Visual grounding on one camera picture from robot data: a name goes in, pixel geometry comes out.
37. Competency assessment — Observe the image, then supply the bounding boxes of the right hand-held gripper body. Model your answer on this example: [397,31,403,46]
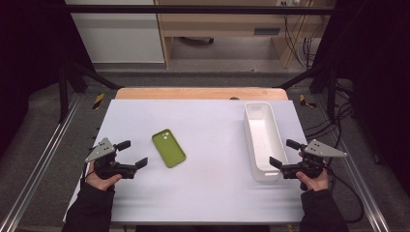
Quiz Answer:
[279,138,348,191]

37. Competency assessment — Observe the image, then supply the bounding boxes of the dark curtain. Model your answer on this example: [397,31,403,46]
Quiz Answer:
[0,0,95,156]
[312,0,410,194]

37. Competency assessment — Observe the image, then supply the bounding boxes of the white plastic storage box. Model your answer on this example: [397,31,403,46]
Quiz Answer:
[244,101,290,184]

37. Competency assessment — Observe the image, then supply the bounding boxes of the black frame strut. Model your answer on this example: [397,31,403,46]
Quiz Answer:
[274,62,339,120]
[57,61,125,124]

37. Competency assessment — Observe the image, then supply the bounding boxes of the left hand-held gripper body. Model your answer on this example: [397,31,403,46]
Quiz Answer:
[84,137,138,181]

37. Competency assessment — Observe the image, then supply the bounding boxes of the black horizontal frame bar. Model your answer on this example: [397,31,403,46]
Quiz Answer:
[64,4,337,15]

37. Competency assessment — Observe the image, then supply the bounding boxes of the light wooden desk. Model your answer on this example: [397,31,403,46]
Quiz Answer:
[154,0,337,70]

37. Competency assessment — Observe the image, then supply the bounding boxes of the aluminium floor rail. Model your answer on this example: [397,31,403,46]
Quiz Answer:
[0,93,83,232]
[313,93,391,232]

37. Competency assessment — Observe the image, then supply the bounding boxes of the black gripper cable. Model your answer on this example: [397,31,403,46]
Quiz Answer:
[323,163,366,224]

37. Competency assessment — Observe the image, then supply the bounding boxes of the person's right hand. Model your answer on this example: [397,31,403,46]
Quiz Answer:
[295,151,330,192]

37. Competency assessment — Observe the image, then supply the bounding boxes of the black floor cables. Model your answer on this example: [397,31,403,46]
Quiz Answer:
[304,80,356,149]

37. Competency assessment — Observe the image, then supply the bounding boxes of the bundle of hanging cables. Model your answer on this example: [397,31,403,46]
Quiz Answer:
[283,14,323,69]

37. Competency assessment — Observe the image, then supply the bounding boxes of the green phone case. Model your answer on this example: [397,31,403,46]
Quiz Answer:
[151,129,188,169]

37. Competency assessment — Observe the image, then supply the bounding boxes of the wooden table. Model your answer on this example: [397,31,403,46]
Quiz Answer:
[114,86,289,101]

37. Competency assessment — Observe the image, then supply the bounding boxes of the person's left hand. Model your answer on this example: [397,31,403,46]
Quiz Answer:
[84,161,124,191]

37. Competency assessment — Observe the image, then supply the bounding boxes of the yellow black tape marker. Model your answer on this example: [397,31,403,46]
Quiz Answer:
[92,93,105,110]
[299,94,317,109]

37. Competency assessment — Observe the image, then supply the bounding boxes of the white cabinet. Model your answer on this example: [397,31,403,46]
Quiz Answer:
[64,0,165,65]

